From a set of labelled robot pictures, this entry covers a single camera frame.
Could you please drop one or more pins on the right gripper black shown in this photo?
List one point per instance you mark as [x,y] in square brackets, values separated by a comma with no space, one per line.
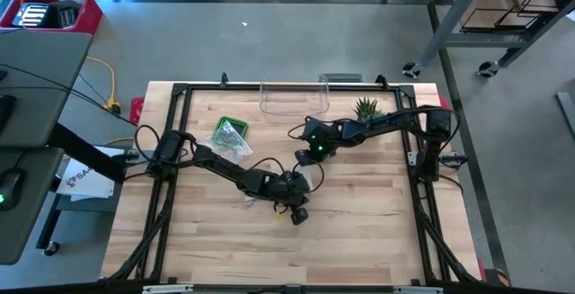
[320,139]

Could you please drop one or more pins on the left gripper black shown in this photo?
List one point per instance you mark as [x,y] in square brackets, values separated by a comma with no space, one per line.
[289,189]

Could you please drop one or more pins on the white elastic bandage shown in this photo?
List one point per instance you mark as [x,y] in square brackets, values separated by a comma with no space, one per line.
[250,199]

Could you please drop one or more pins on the clear plastic bag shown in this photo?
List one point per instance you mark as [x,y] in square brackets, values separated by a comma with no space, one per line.
[231,143]

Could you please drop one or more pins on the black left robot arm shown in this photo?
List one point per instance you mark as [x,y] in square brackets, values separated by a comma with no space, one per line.
[224,168]

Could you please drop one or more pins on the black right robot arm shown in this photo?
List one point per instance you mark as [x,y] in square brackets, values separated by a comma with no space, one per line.
[386,125]

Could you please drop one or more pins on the clear plastic bin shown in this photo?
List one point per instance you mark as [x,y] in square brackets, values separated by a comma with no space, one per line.
[294,100]

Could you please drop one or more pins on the potted succulent plant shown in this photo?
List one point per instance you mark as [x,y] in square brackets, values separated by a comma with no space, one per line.
[366,107]

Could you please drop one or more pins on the green container lid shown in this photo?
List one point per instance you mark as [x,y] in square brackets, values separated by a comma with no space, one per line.
[223,124]

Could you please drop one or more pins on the red table edge pad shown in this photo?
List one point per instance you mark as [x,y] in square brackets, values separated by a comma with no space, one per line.
[444,104]
[137,109]

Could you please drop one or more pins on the grey metal cart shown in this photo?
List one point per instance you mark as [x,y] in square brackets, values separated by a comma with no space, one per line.
[485,40]

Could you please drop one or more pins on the white printed paper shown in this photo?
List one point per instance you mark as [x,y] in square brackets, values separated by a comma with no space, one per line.
[85,181]

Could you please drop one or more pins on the black diagonal strut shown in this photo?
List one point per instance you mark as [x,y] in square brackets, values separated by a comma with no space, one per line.
[85,152]

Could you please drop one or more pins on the black desk leg with caster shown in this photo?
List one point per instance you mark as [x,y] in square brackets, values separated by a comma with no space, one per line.
[50,249]

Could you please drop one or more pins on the grey metal bar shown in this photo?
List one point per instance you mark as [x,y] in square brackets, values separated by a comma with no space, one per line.
[566,114]

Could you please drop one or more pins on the red plastic crate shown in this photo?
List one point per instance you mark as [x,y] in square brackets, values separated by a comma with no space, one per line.
[92,17]

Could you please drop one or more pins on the grey desk top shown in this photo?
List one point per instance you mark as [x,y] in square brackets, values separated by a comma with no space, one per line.
[40,96]
[27,222]

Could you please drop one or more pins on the black computer mouse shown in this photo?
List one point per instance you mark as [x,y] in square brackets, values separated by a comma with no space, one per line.
[11,188]

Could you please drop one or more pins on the black toaster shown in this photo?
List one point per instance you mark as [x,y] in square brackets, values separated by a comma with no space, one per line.
[65,14]

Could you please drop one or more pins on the silver slotted appliance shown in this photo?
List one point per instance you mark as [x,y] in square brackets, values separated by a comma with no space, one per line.
[31,15]

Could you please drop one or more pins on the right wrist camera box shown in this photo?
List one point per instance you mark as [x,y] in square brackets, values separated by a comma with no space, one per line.
[304,157]

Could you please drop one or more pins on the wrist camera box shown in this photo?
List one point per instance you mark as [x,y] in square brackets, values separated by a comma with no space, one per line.
[304,157]
[299,216]

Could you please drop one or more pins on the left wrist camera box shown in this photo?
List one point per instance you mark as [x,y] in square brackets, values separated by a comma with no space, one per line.
[299,216]

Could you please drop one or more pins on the silver metal bracket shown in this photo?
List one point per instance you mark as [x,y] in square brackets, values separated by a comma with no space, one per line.
[418,290]
[166,288]

